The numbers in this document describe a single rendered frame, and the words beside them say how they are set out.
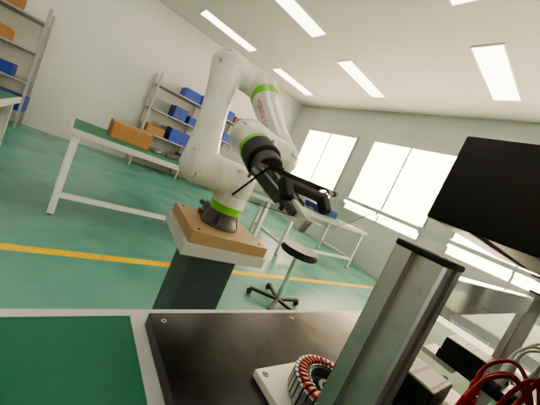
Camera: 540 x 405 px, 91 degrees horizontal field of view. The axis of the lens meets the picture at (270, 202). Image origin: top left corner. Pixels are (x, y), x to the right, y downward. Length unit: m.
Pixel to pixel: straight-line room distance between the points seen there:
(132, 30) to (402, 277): 6.86
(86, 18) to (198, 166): 6.09
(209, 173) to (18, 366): 0.67
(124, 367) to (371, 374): 0.33
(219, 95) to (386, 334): 0.94
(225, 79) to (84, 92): 5.82
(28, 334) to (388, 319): 0.42
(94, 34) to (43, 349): 6.56
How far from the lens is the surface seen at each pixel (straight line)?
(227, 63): 1.08
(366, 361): 0.20
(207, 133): 0.96
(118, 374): 0.44
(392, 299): 0.19
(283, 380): 0.48
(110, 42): 6.84
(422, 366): 0.41
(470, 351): 0.60
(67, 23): 6.85
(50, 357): 0.45
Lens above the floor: 1.06
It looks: 6 degrees down
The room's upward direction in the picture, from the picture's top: 24 degrees clockwise
